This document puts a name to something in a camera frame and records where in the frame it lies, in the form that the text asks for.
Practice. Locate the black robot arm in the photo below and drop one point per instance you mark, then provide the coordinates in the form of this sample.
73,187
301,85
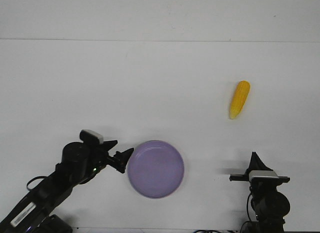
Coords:
79,164
269,205

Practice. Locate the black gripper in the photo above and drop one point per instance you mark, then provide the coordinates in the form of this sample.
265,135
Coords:
99,157
259,186

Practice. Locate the yellow corn cob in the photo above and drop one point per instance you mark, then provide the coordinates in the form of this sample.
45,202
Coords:
239,98

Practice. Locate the purple round plate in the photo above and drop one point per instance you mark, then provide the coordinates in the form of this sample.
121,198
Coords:
156,169

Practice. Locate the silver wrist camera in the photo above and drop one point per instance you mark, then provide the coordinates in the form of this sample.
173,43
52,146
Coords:
262,174
90,137

